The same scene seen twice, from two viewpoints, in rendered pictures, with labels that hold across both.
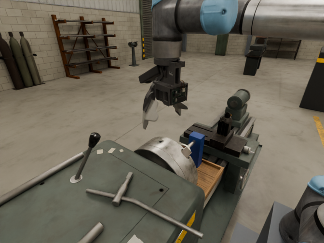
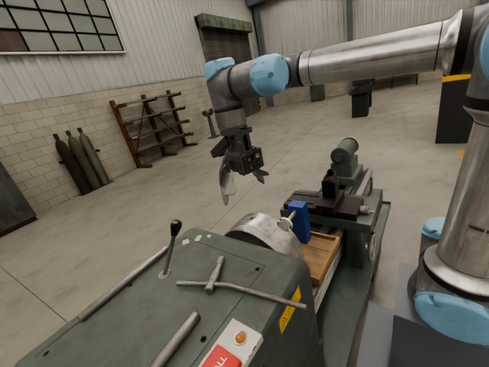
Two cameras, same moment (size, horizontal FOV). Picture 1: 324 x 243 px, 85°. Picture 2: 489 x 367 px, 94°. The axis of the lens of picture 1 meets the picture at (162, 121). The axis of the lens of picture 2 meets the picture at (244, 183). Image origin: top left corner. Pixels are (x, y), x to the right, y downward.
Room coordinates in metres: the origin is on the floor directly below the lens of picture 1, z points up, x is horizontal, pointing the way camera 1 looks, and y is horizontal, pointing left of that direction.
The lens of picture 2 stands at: (-0.10, -0.05, 1.71)
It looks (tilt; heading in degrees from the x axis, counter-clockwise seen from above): 23 degrees down; 4
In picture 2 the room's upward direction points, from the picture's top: 13 degrees counter-clockwise
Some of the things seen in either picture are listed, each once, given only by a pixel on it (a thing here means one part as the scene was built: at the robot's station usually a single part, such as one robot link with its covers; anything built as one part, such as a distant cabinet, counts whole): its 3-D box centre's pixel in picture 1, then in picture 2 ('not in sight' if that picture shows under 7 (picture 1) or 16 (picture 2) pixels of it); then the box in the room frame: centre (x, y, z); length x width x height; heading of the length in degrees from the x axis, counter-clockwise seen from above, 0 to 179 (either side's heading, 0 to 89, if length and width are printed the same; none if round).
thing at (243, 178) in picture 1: (239, 169); (363, 237); (1.02, -0.59, 0.73); 0.27 x 0.12 x 0.27; 143
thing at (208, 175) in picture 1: (187, 170); (295, 249); (0.84, -0.16, 0.88); 0.36 x 0.30 x 0.04; 53
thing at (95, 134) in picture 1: (94, 140); (176, 227); (0.45, 0.21, 1.38); 0.04 x 0.03 x 0.05; 143
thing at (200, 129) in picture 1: (213, 138); (321, 204); (1.12, -0.40, 0.95); 0.43 x 0.18 x 0.04; 53
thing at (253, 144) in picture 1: (218, 141); (328, 207); (1.15, -0.44, 0.89); 0.53 x 0.30 x 0.06; 53
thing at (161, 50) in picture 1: (168, 50); (231, 119); (0.50, -0.02, 1.63); 0.08 x 0.08 x 0.05
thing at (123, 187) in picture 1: (123, 187); (215, 273); (0.37, 0.11, 1.27); 0.12 x 0.02 x 0.02; 167
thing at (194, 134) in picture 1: (195, 150); (300, 222); (0.91, -0.21, 1.00); 0.08 x 0.06 x 0.23; 53
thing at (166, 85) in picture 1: (168, 81); (239, 149); (0.49, -0.02, 1.55); 0.09 x 0.08 x 0.12; 39
